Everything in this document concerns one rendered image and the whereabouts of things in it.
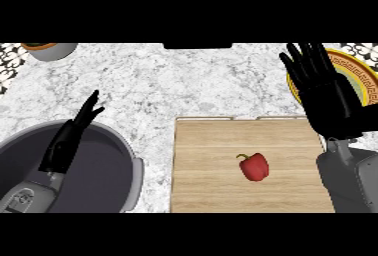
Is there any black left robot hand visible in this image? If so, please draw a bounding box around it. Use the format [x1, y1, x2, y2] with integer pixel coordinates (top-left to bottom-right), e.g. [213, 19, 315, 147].
[37, 89, 107, 175]

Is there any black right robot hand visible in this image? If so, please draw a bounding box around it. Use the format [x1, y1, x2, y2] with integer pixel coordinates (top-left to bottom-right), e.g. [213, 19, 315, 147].
[278, 42, 378, 141]

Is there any yellow patterned plate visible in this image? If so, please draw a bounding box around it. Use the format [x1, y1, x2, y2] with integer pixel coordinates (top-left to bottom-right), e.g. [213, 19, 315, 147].
[287, 48, 378, 108]

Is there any red bell pepper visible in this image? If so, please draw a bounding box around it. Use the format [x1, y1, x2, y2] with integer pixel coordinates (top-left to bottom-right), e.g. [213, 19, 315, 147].
[235, 152, 270, 182]

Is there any wooden tray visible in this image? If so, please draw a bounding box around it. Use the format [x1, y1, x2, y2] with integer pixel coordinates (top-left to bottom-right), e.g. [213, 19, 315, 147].
[170, 115, 337, 214]

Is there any large grey pot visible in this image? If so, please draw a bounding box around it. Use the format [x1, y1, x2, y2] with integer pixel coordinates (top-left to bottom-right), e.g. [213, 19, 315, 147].
[0, 119, 146, 214]

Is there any grey plant pot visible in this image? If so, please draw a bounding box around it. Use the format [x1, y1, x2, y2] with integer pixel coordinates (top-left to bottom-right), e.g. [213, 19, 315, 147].
[19, 42, 80, 63]

